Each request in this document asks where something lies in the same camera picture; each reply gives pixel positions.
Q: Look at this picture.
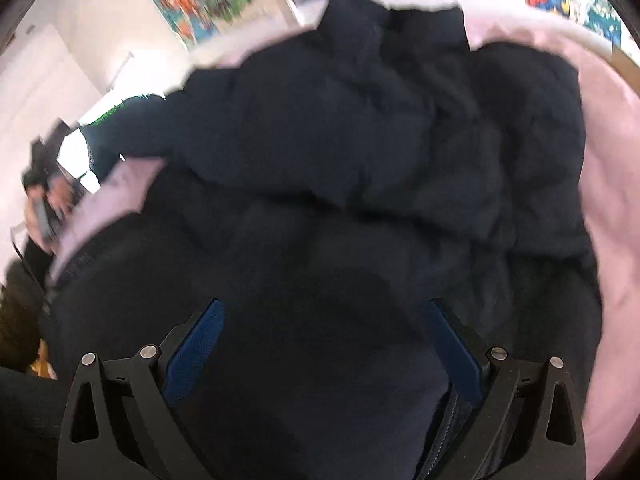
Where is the pink bed sheet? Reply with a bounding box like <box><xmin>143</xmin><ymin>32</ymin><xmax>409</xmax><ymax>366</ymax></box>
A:
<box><xmin>49</xmin><ymin>0</ymin><xmax>640</xmax><ymax>480</ymax></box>

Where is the wooden bed board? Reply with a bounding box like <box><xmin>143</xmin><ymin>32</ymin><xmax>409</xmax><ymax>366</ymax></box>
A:
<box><xmin>607</xmin><ymin>42</ymin><xmax>640</xmax><ymax>88</ymax></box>

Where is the person's left hand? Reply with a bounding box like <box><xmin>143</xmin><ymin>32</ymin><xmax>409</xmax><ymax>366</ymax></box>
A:
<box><xmin>47</xmin><ymin>177</ymin><xmax>81</xmax><ymax>223</ymax></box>

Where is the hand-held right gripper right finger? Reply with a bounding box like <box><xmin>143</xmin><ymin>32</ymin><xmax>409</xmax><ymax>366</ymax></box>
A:
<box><xmin>422</xmin><ymin>298</ymin><xmax>587</xmax><ymax>480</ymax></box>

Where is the dark navy padded jacket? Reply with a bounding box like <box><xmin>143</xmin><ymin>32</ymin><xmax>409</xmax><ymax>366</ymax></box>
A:
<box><xmin>40</xmin><ymin>0</ymin><xmax>605</xmax><ymax>480</ymax></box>

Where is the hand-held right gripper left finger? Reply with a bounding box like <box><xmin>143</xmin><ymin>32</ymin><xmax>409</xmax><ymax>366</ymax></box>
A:
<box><xmin>57</xmin><ymin>297</ymin><xmax>226</xmax><ymax>480</ymax></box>

